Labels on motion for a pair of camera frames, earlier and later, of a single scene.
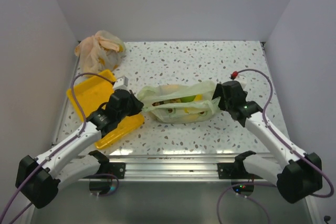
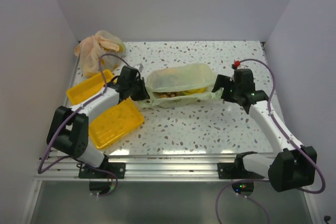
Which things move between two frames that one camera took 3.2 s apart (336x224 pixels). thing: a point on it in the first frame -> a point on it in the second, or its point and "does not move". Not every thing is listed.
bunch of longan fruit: x=175 y=100 -> x=171 y=95
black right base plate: x=232 y=170 does not move
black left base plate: x=116 y=169 does not move
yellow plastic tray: x=92 y=93 does not move
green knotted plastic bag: x=174 y=104 -> x=181 y=86
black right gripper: x=219 y=92 -> x=224 y=81
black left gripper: x=137 y=105 -> x=144 y=94
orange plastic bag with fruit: x=102 y=52 does not move
